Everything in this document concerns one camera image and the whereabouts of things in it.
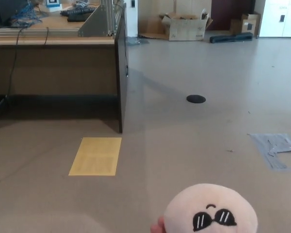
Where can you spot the person's bare hand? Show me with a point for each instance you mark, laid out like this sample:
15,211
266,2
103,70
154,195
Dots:
157,225

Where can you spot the pink plush dumpling with sunglasses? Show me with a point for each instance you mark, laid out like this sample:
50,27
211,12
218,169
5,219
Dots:
208,197

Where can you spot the yellow paper sheet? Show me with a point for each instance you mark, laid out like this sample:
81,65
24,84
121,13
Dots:
97,155

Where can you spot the grey tape patch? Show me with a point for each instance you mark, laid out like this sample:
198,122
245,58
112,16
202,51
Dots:
269,155

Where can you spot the black round floor cover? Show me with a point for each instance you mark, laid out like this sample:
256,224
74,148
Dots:
196,98

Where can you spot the clear plastic bag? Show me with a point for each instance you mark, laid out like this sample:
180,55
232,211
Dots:
135,41

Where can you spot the wooden desk with dark panels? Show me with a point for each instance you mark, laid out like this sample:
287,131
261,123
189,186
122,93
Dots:
51,70

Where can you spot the flat cardboard sheet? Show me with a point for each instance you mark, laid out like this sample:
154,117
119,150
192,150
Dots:
151,28

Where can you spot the large open cardboard box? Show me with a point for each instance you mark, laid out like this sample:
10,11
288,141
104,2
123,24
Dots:
186,29

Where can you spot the dark bag on floor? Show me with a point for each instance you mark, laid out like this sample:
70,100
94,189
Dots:
230,38

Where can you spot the white pillar panel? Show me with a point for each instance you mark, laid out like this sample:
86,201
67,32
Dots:
133,21

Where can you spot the small cardboard box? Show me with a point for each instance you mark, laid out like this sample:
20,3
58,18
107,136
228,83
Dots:
247,24

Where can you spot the dark red door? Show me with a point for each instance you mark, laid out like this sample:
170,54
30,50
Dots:
230,14

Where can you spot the black keyboard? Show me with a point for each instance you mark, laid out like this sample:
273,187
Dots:
80,10
76,17

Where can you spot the white cabinet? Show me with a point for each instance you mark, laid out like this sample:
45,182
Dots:
281,26

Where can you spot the white box with marker tag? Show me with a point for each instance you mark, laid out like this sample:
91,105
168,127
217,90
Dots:
53,6

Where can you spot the black monitor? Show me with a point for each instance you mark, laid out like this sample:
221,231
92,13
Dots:
7,11

